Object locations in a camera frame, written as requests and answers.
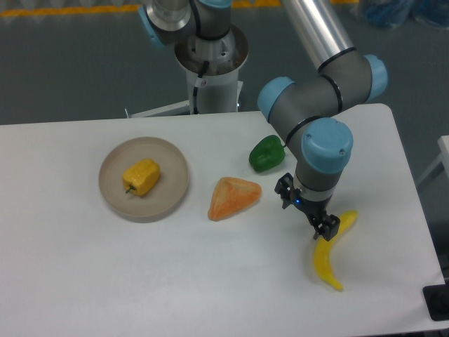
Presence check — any beige round plate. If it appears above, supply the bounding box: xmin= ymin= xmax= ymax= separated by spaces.
xmin=98 ymin=137 xmax=189 ymax=223

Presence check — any yellow bell pepper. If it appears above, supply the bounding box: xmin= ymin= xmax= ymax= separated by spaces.
xmin=121 ymin=158 xmax=161 ymax=197

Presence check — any black device at table edge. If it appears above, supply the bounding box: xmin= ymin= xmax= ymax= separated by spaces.
xmin=422 ymin=284 xmax=448 ymax=322

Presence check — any white pedestal foot bracket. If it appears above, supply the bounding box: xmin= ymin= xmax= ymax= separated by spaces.
xmin=125 ymin=100 xmax=190 ymax=118

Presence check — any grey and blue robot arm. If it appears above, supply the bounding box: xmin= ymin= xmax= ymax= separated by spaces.
xmin=138 ymin=1 xmax=388 ymax=240

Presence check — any green bell pepper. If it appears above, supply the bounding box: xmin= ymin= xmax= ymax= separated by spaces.
xmin=248 ymin=135 xmax=286 ymax=173

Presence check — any blue plastic bag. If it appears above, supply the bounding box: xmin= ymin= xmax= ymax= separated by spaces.
xmin=357 ymin=0 xmax=448 ymax=29

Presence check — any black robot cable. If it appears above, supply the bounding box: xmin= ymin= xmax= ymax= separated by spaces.
xmin=191 ymin=60 xmax=210 ymax=115

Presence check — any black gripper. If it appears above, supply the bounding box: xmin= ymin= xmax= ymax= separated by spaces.
xmin=274 ymin=173 xmax=340 ymax=242

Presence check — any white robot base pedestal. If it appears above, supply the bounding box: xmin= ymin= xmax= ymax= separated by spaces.
xmin=175 ymin=25 xmax=248 ymax=114

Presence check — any yellow banana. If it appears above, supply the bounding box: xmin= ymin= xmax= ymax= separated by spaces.
xmin=312 ymin=210 xmax=358 ymax=291

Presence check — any orange triangular sandwich toy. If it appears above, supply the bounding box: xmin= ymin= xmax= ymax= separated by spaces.
xmin=208 ymin=177 xmax=262 ymax=221

